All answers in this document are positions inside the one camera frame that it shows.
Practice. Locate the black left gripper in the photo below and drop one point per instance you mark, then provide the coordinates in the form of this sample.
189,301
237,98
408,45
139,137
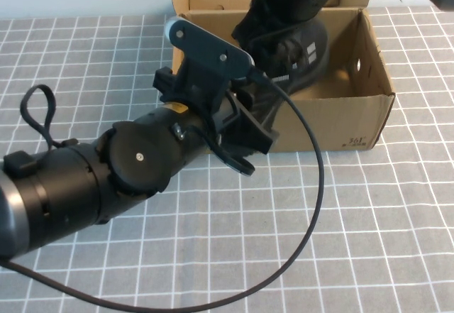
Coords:
244,128

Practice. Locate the black knit sneaker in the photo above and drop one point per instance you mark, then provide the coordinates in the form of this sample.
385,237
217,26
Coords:
312,39

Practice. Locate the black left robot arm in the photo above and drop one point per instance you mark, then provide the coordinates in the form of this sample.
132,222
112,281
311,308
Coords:
134,157

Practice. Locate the brown cardboard shoe box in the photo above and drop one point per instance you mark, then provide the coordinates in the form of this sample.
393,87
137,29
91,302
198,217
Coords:
337,121

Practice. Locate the grey white checked tablecloth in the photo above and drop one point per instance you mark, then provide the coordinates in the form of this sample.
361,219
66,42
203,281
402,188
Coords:
354,238

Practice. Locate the left wrist camera black silver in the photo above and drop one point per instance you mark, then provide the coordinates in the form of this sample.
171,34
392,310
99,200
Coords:
209,47

